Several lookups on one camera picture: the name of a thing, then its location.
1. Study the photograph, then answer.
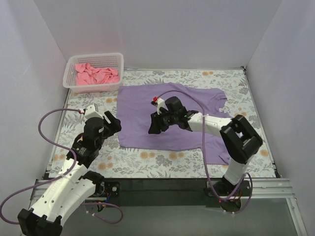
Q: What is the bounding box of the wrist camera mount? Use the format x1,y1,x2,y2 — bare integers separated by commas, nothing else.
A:
151,97,166,115
83,105,103,121

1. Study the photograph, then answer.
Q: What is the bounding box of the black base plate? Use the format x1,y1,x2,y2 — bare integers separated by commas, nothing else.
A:
76,178,252,208

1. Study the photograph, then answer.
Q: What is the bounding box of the purple t shirt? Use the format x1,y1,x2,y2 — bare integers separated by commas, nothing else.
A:
117,83,230,151

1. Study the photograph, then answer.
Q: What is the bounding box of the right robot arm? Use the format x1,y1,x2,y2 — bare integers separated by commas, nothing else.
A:
148,96,263,201

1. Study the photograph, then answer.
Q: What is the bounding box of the white plastic basket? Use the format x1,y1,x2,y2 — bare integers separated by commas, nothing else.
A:
63,53,124,93

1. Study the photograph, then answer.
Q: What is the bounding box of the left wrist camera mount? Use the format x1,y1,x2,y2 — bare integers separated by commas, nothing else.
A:
83,105,103,121

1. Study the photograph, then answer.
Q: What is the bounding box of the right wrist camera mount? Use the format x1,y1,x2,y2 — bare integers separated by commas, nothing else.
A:
151,97,166,115

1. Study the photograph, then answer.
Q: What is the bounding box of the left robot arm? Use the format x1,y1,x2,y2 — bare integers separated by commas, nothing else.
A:
18,106,121,236

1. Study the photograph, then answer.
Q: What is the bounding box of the pink t shirt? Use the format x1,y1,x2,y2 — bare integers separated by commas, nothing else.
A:
75,63,120,86

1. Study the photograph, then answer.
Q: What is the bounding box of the aluminium rail frame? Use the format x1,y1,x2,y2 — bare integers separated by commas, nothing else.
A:
31,178,296,201

